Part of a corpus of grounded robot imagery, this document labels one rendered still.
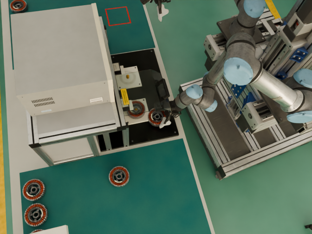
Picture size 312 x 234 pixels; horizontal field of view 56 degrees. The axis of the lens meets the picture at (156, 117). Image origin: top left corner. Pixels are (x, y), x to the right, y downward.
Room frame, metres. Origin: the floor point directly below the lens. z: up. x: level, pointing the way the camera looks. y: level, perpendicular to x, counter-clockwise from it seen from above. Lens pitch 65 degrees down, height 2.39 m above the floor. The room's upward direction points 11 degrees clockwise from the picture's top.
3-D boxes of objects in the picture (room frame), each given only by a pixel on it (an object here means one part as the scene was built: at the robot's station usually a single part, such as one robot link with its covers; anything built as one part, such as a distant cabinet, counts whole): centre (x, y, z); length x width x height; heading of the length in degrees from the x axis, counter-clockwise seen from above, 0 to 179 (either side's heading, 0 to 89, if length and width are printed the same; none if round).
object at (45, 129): (0.73, 0.47, 1.09); 0.68 x 0.44 x 0.05; 24
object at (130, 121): (0.75, 0.13, 0.78); 0.15 x 0.15 x 0.01; 24
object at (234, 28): (1.29, -0.41, 1.09); 0.15 x 0.15 x 0.10
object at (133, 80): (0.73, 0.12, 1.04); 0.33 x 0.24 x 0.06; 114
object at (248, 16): (1.30, -0.41, 1.20); 0.13 x 0.12 x 0.14; 24
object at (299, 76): (0.86, -0.68, 1.20); 0.13 x 0.12 x 0.14; 176
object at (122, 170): (0.35, 0.14, 0.77); 0.11 x 0.11 x 0.04
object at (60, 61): (0.75, 0.47, 1.22); 0.44 x 0.39 x 0.20; 24
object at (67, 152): (0.40, 0.41, 0.91); 0.28 x 0.03 x 0.32; 114
